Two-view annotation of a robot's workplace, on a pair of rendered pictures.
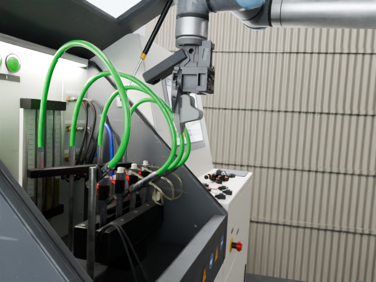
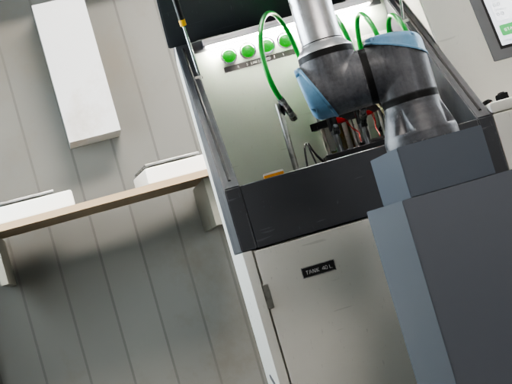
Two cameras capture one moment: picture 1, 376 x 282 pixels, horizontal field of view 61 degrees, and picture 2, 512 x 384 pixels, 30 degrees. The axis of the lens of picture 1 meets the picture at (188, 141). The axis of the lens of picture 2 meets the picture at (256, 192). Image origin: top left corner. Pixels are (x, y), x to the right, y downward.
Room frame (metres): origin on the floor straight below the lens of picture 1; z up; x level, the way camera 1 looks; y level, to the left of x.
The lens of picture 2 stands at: (-0.42, -2.13, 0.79)
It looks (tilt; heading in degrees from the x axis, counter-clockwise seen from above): 3 degrees up; 68
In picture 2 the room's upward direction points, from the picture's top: 16 degrees counter-clockwise
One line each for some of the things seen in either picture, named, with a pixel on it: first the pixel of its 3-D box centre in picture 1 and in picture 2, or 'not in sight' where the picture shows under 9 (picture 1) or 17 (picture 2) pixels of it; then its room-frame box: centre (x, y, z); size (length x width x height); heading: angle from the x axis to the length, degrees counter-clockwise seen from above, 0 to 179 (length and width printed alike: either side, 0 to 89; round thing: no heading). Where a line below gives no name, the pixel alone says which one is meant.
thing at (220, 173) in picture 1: (220, 174); not in sight; (1.45, -0.16, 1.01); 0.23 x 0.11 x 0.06; 162
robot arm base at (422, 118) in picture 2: not in sight; (416, 120); (0.62, -0.48, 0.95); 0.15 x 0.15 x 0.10
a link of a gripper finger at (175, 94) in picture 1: (177, 93); not in sight; (0.72, 0.03, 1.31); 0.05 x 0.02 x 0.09; 162
